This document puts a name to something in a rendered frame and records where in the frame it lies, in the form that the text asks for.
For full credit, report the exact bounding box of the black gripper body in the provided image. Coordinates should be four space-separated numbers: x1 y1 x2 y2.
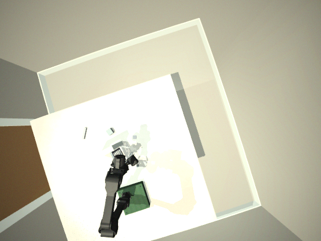
124 155 138 174

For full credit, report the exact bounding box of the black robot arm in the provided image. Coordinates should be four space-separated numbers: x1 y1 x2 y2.
98 155 131 238

